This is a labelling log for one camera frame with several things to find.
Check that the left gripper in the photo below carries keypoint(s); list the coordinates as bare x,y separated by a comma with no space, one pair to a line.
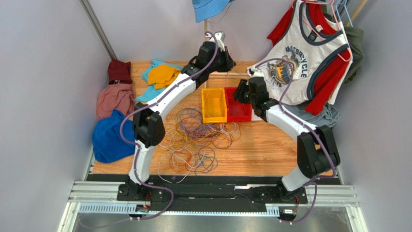
228,61

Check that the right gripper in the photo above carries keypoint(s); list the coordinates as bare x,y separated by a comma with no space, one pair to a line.
240,93

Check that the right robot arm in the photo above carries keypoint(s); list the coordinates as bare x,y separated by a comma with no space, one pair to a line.
317,151

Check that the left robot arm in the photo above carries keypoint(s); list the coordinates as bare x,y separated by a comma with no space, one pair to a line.
147,123

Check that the red plastic bin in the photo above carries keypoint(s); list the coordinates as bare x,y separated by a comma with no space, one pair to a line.
236,111

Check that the white motorcycle tank top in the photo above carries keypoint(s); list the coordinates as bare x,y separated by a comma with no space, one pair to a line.
299,61

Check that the yellow plastic bin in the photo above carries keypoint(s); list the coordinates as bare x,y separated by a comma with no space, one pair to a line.
214,108

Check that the blue bucket hat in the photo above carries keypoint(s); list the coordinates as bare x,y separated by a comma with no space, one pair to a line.
205,9

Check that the mustard yellow shirt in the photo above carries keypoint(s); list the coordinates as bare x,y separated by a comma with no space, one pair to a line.
162,76

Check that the grey denim shorts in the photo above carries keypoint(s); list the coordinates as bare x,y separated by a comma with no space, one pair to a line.
327,117

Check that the cyan shirt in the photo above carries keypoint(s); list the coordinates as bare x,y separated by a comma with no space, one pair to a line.
151,93

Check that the maroon cloth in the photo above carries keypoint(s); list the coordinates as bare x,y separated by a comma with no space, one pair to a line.
119,72

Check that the pink cloth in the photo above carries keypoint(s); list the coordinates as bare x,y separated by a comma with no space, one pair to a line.
115,96

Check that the olive green garment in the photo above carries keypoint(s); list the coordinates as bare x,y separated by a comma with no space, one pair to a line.
354,36

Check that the pink clothes hanger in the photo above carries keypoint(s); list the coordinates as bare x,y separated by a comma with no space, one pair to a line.
334,19

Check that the blue cloth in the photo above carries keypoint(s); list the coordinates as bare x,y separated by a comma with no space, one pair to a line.
108,146

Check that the aluminium corner profile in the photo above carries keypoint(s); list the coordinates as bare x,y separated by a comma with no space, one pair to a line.
87,7

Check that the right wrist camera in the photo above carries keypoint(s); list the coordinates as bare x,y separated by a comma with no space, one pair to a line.
251,72

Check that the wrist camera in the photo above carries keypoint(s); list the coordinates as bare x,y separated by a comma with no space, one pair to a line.
251,72
218,38

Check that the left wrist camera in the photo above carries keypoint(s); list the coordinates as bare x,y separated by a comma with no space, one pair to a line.
218,38

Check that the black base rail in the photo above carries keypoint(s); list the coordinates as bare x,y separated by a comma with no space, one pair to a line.
204,193

